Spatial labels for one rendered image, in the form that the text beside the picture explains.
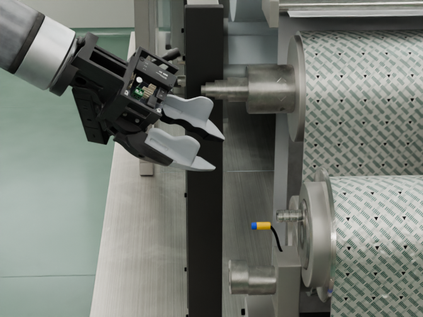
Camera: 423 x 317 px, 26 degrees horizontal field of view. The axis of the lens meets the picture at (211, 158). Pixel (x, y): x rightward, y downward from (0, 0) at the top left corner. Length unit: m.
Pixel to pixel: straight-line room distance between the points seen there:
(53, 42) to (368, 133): 0.41
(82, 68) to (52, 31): 0.05
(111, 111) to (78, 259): 2.57
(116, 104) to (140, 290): 0.63
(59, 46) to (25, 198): 3.12
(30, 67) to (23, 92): 4.48
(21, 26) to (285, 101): 0.37
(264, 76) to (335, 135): 0.12
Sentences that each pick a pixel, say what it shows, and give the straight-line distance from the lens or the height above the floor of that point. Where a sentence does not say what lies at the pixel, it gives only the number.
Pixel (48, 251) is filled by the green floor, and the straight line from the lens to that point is 3.65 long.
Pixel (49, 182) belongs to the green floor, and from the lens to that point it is 4.25.
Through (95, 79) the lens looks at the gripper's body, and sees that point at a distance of 1.02.
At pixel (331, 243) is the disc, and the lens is 0.95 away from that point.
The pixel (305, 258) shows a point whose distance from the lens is 0.99.
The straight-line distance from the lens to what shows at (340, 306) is 0.99.
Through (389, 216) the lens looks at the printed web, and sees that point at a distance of 0.97.
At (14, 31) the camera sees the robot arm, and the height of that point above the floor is 1.46.
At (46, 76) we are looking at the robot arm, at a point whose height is 1.41.
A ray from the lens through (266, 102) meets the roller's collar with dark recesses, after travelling 1.18.
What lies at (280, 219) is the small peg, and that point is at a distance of 1.00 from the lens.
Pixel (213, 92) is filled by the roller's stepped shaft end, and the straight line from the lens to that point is 1.19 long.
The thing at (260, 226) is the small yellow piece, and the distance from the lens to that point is 1.07.
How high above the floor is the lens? 1.72
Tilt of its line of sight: 23 degrees down
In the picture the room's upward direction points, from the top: straight up
